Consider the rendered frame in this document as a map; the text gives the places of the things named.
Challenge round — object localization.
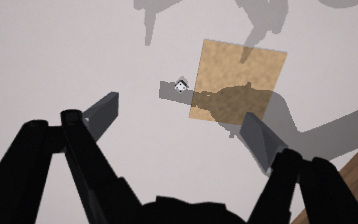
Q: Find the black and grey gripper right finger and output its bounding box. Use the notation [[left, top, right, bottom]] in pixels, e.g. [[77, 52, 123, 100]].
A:
[[239, 112, 358, 224]]

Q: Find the tan mat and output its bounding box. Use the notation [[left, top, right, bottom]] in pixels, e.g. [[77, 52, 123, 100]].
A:
[[189, 40, 288, 125]]

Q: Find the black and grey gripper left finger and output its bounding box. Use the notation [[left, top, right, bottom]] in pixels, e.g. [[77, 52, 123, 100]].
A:
[[0, 91, 158, 224]]

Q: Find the white die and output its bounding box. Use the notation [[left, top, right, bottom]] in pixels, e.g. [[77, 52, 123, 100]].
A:
[[174, 80, 187, 94]]

